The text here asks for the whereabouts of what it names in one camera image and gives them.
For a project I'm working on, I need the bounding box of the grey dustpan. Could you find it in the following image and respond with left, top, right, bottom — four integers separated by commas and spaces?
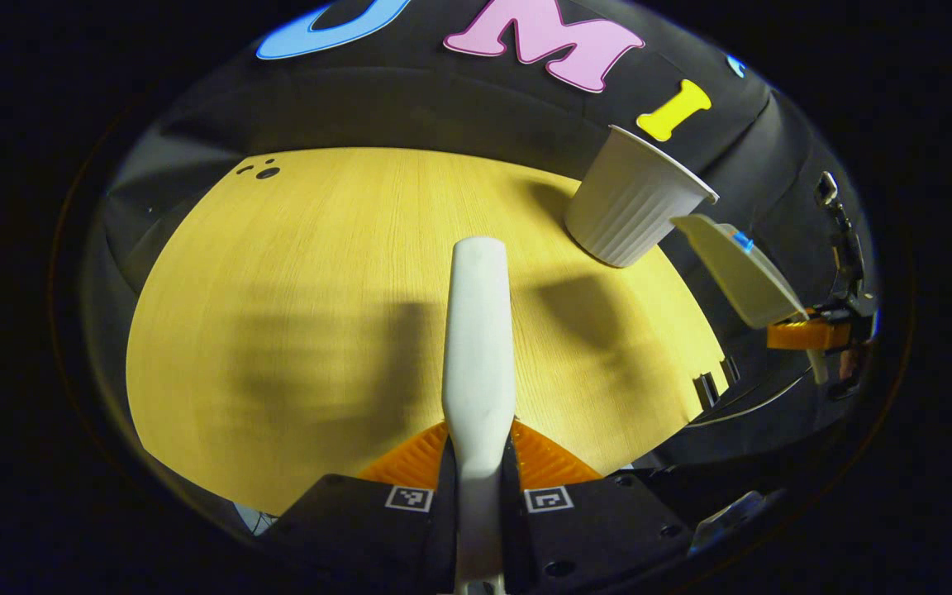
671, 214, 829, 386

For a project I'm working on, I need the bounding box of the white ribbed garbage bin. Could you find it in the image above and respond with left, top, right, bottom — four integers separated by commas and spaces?
564, 125, 721, 269

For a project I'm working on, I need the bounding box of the small white broom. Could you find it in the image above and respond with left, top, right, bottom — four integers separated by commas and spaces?
441, 236, 518, 594

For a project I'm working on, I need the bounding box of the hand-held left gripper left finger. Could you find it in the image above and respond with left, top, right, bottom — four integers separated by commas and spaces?
265, 421, 459, 592

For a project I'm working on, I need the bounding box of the black backdrop cloth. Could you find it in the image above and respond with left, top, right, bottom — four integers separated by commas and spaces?
104, 0, 882, 447

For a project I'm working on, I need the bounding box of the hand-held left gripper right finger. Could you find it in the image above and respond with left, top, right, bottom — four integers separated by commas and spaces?
502, 417, 696, 592

